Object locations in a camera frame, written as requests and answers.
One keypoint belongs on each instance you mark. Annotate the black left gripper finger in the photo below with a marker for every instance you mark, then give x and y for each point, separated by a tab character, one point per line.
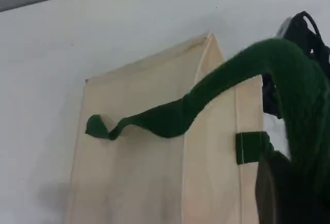
270	190

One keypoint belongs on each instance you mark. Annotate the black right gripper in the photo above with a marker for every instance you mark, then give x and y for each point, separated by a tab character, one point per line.
296	28

